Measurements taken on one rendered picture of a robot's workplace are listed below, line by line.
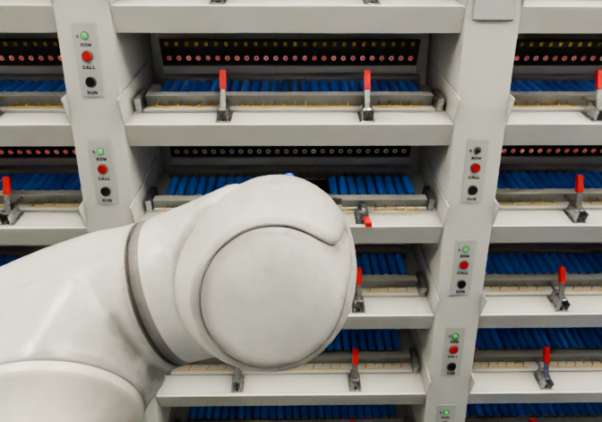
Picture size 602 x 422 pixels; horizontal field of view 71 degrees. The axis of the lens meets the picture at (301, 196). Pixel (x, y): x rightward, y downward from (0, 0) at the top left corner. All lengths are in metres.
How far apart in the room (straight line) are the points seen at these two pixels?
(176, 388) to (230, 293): 0.89
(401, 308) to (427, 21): 0.57
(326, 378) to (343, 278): 0.85
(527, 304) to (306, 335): 0.88
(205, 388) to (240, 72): 0.71
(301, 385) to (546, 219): 0.64
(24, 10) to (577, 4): 0.95
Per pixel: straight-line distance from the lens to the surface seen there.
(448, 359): 1.03
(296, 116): 0.81
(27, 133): 0.93
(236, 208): 0.22
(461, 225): 0.89
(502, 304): 1.03
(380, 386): 1.06
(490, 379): 1.14
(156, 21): 0.82
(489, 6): 0.84
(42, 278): 0.30
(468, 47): 0.83
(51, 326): 0.27
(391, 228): 0.85
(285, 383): 1.05
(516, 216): 0.96
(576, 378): 1.24
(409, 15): 0.81
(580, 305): 1.12
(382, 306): 0.95
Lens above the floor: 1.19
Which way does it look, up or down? 16 degrees down
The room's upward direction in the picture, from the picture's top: straight up
